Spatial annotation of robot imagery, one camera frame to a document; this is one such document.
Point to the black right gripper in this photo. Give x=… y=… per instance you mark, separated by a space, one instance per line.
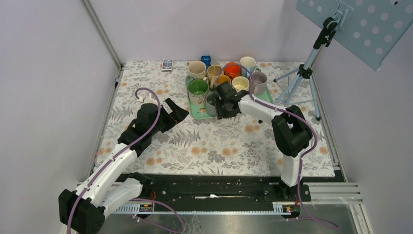
x=220 y=114

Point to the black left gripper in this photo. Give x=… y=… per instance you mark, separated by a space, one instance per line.
x=178 y=113

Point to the grey mug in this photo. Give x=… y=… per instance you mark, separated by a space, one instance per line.
x=210 y=108

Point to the cream yellow mug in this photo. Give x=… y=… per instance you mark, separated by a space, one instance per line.
x=240 y=83

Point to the blue butterfly mug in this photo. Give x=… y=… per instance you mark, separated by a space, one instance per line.
x=222 y=79

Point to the beige cartoon print mug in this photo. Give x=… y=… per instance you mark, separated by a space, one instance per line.
x=198 y=89

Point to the orange mug with black handle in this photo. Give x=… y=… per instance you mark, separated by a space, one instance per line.
x=232 y=70

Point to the round beige glazed mug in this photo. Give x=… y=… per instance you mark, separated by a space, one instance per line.
x=212 y=73

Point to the lilac mug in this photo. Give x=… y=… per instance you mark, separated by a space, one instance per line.
x=258 y=83

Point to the beige seahorse print mug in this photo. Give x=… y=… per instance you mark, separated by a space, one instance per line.
x=197 y=70

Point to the light blue faceted mug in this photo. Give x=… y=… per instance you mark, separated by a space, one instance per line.
x=250 y=66

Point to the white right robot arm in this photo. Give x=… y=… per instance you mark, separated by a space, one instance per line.
x=291 y=131

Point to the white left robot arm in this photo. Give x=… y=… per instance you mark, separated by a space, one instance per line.
x=86 y=208

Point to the blue toy car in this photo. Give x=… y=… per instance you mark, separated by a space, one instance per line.
x=206 y=59

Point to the playing card box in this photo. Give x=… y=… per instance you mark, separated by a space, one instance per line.
x=167 y=65

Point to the light blue tripod stand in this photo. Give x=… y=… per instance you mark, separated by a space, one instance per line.
x=304 y=71

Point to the blue dotted panel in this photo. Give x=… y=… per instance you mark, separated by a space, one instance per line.
x=367 y=28

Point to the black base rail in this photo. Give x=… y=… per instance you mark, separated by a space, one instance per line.
x=181 y=189

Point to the white slotted cable duct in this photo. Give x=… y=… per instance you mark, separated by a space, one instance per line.
x=231 y=208

